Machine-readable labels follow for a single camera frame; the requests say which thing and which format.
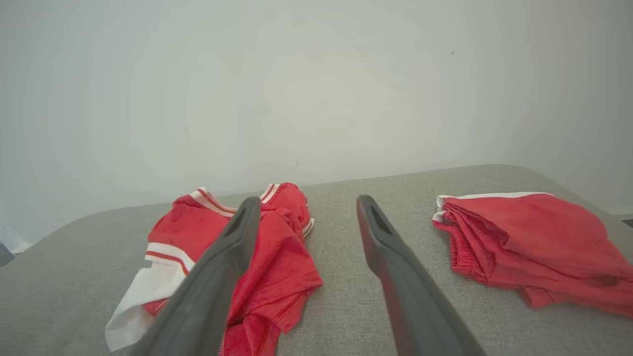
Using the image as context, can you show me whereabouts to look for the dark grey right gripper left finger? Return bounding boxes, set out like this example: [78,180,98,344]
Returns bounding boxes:
[130,197,262,356]

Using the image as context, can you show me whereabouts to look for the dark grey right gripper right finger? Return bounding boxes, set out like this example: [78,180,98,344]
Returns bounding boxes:
[356,195,488,356]

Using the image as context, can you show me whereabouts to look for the red white striped jersey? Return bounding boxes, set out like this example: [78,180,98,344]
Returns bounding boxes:
[105,182,323,356]

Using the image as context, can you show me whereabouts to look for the red shorts with number print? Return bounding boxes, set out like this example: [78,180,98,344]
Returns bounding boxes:
[432,191,633,318]

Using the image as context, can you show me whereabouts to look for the grey fabric sofa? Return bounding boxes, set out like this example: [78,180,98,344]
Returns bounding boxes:
[0,164,633,356]

